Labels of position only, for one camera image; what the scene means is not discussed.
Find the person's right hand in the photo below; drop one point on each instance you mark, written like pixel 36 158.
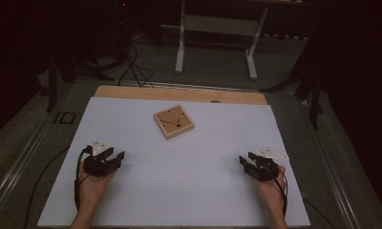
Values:
pixel 271 191

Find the white metal stand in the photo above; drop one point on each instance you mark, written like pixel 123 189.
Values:
pixel 217 25

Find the person's left hand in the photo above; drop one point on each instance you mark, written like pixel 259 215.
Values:
pixel 93 187

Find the dark curtain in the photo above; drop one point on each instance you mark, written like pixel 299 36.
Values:
pixel 364 95
pixel 14 63

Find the white table sheet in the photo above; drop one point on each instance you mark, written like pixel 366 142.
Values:
pixel 179 191

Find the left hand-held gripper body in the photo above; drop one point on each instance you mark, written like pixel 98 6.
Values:
pixel 98 165

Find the metal floor rail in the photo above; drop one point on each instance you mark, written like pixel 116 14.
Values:
pixel 17 171
pixel 332 171
pixel 195 86

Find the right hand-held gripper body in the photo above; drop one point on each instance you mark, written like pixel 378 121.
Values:
pixel 265 170

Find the black floor socket plate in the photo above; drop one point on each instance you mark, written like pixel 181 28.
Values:
pixel 65 117

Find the wooden photo frame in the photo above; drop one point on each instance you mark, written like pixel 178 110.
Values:
pixel 171 124

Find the black metal stand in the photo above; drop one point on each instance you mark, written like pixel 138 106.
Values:
pixel 52 86
pixel 314 95

